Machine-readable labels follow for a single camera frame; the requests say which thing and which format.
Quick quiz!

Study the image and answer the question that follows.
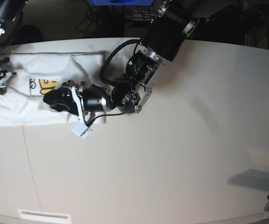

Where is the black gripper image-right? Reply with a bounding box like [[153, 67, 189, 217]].
[[43, 80, 113, 116]]

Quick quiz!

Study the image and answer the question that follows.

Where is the white printed T-shirt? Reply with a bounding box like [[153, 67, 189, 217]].
[[0, 52, 104, 127]]

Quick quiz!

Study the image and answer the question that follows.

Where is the blue box at top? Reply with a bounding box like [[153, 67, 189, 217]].
[[90, 0, 153, 6]]

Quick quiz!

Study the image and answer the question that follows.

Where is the white label strip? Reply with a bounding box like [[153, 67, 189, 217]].
[[18, 209, 71, 224]]

